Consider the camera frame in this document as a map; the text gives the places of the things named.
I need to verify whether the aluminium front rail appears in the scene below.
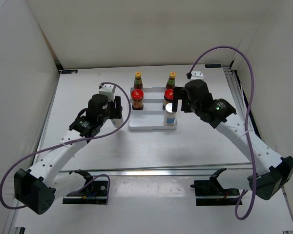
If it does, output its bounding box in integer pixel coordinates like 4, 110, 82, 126
29, 163, 252, 179

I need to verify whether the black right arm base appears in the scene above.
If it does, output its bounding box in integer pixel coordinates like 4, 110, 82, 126
190, 180, 240, 206

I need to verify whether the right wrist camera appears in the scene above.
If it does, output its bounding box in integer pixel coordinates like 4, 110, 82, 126
186, 71, 204, 80

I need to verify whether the tall sauce bottle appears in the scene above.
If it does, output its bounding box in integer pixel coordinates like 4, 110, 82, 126
166, 72, 176, 89
133, 72, 143, 90

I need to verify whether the aluminium rail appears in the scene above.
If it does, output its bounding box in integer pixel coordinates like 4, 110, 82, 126
29, 163, 252, 179
223, 67, 261, 138

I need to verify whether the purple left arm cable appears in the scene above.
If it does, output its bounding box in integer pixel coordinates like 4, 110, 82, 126
0, 81, 131, 210

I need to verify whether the right black corner bracket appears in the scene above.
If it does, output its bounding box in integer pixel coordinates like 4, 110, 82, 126
205, 64, 222, 68

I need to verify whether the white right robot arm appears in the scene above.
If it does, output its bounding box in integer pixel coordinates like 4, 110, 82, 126
172, 79, 293, 200

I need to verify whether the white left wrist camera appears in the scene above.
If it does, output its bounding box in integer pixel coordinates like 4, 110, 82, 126
99, 83, 116, 102

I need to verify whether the aluminium right rail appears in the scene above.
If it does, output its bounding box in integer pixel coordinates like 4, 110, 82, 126
223, 67, 261, 138

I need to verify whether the white tiered organizer tray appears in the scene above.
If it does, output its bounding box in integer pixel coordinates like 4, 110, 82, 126
128, 87, 177, 131

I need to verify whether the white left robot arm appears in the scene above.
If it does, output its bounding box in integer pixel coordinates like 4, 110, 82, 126
14, 94, 122, 215

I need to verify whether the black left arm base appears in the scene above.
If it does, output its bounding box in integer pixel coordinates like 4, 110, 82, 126
62, 178, 109, 205

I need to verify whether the white shaker bottle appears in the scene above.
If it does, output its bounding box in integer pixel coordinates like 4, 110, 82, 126
163, 103, 176, 126
111, 118, 124, 128

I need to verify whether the red-lid sauce jar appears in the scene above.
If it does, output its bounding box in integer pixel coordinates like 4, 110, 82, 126
163, 89, 173, 109
131, 89, 144, 110

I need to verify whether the left black corner bracket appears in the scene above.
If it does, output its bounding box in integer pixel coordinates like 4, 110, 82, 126
61, 70, 78, 74

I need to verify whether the black corner bracket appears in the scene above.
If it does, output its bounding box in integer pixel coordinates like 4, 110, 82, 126
61, 70, 78, 74
205, 64, 222, 68

